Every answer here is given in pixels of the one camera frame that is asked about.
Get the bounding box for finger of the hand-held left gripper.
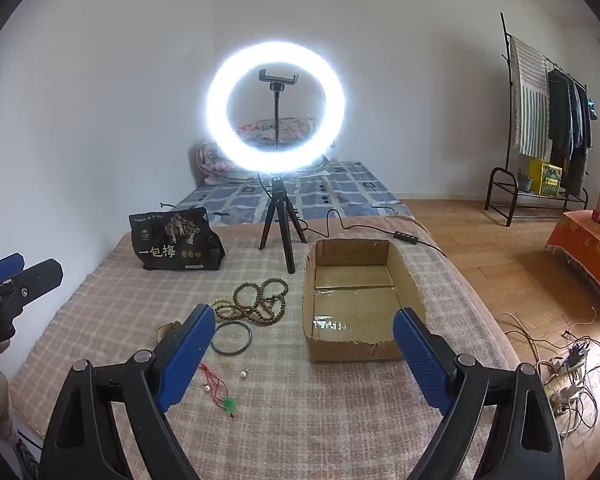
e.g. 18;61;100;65
0;253;27;289
0;258;65;312

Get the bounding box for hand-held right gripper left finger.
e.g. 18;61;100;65
37;304;217;480

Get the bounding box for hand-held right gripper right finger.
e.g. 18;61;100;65
392;307;566;480

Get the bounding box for red string green pendant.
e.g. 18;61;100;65
198;362;241;418

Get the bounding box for green bangle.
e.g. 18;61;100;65
211;322;254;354

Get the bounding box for brown wooden bead necklace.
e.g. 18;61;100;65
232;280;288;328

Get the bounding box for cardboard box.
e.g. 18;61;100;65
300;238;428;365

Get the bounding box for pink plaid blanket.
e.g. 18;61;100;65
7;215;521;480

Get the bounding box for black printed snack bag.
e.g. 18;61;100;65
128;206;226;272

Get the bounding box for blue patterned bedsheet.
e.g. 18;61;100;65
172;160;413;226

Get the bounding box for orange covered furniture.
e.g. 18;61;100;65
546;210;600;332

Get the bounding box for black metal clothes rack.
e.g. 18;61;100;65
484;12;591;227

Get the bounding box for yellow crate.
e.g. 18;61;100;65
529;158;563;196

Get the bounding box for floral folded quilt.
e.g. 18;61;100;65
196;116;333;186

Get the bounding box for black phone holder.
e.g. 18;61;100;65
258;67;299;150

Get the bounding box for striped hanging cloth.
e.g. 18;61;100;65
509;35;551;158

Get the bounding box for dark hanging clothes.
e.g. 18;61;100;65
547;69;593;196

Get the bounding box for yellow bead bracelet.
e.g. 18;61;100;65
214;299;245;322

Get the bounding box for black ring light cable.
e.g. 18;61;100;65
260;174;448;258

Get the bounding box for power strip with cables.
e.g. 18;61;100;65
500;305;600;436

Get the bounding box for white ring light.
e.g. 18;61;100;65
206;40;348;177

